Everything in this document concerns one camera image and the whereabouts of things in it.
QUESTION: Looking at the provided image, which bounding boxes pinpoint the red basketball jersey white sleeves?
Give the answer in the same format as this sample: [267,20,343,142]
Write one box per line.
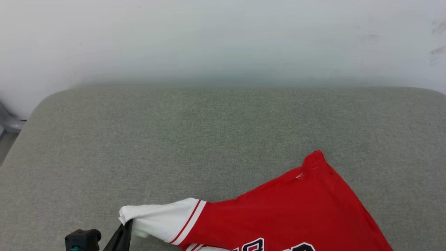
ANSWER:
[118,150,394,251]

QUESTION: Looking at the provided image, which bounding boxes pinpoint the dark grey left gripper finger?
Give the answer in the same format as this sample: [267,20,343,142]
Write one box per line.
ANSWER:
[119,220,134,251]
[103,224,127,251]

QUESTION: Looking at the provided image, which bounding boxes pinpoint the grey-green fabric sofa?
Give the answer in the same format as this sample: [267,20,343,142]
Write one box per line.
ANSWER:
[0,86,446,251]

